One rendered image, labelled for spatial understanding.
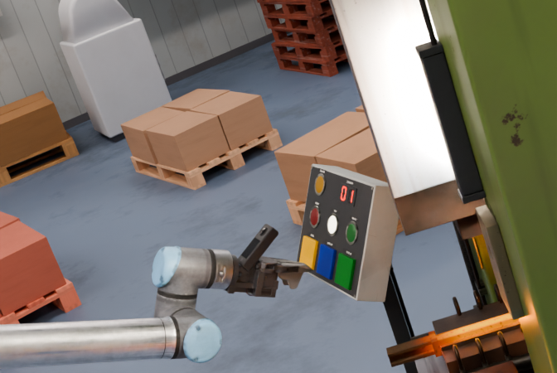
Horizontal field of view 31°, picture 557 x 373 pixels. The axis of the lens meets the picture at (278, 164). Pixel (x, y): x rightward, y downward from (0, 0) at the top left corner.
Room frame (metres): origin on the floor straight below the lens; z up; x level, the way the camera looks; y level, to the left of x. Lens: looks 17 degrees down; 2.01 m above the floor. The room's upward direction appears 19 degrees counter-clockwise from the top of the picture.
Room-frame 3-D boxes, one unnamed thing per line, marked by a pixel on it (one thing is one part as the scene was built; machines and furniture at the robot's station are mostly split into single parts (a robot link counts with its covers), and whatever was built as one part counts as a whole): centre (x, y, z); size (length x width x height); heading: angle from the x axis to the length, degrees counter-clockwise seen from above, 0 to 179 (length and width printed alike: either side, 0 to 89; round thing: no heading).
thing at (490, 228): (1.49, -0.29, 1.27); 0.09 x 0.02 x 0.17; 175
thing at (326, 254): (2.34, -0.04, 1.01); 0.07 x 0.05 x 0.07; 20
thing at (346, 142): (5.28, -0.68, 0.22); 1.27 x 0.91 x 0.44; 111
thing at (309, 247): (2.44, 0.00, 1.01); 0.07 x 0.05 x 0.07; 20
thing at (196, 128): (7.24, 0.49, 0.20); 1.15 x 0.85 x 0.40; 19
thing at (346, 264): (2.25, -0.07, 1.01); 0.07 x 0.05 x 0.07; 20
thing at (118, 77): (9.12, 1.11, 0.67); 0.69 x 0.62 x 1.35; 112
